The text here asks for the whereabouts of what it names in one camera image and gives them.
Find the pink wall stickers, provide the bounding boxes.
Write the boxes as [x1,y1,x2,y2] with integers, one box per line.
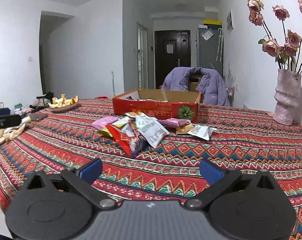
[227,64,238,88]

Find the bunch of pink roses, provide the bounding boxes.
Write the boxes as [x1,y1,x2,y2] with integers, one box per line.
[247,0,302,74]

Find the glass door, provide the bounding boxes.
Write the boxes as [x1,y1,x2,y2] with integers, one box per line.
[137,22,149,89]

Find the brown chair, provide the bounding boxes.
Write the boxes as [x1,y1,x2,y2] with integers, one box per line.
[188,74,204,93]

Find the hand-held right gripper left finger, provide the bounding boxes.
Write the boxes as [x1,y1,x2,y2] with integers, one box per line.
[17,158,118,210]

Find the red cardboard box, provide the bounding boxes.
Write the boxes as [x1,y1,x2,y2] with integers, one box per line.
[113,89,201,123]

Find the brown plate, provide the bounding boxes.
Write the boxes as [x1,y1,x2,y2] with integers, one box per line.
[49,102,82,112]

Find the dark entrance door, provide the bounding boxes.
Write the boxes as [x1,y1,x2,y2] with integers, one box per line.
[155,30,191,89]

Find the red patterned tablecloth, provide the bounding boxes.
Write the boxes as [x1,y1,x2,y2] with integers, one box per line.
[0,97,302,238]

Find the yellow black box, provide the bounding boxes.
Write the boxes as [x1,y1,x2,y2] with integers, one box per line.
[203,19,222,28]

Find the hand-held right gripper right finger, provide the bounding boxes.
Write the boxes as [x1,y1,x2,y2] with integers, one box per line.
[184,158,285,210]

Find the beige towel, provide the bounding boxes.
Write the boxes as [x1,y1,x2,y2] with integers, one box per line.
[0,116,32,146]

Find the purple puffer jacket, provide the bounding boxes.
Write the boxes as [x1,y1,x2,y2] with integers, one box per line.
[161,66,231,107]

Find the pink ceramic vase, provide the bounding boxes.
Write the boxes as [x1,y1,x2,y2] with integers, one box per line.
[274,69,302,126]

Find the white folded umbrella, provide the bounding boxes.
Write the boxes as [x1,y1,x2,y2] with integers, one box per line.
[216,29,224,62]

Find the pile of snack packets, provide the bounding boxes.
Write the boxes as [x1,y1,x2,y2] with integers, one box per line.
[92,112,218,158]

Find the yellow fruit peels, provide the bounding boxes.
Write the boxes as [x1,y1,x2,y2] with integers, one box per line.
[48,94,79,108]

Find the wall poster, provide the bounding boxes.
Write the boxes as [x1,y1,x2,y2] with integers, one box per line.
[226,9,235,33]

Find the grey refrigerator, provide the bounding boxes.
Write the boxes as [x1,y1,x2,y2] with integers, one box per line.
[196,27,224,77]

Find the black bag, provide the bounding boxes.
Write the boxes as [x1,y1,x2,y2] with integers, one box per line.
[36,92,54,105]

